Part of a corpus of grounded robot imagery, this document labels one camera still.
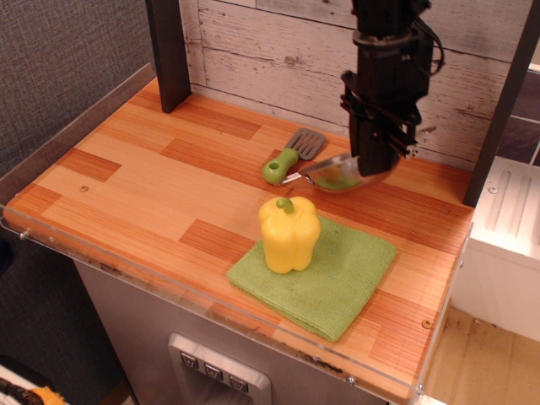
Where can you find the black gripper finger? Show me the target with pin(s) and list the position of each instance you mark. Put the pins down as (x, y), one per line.
(369, 140)

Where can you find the dark shelf post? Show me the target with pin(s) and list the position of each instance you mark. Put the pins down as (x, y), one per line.
(512, 86)
(169, 49)

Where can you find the clear acrylic table guard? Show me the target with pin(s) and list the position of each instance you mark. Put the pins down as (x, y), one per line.
(152, 287)

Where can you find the green folded cloth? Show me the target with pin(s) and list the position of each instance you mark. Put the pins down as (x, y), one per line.
(345, 270)

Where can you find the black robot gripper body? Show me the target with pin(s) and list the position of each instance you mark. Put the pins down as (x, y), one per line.
(393, 74)

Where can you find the dark left shelf post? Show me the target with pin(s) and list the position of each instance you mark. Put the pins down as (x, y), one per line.
(169, 49)

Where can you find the yellow toy bell pepper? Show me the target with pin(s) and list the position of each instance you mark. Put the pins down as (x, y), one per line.
(290, 229)

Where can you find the grey spatula green handle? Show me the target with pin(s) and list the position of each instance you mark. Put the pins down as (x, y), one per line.
(304, 144)

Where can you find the dark right shelf post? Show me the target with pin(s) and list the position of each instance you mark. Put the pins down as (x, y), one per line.
(512, 86)

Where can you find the orange object bottom left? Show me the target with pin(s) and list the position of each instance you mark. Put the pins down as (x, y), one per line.
(45, 396)

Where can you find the silver dispenser button panel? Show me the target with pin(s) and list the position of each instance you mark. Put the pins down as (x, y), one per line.
(209, 377)

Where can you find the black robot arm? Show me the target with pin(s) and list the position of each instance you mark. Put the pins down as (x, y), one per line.
(382, 19)

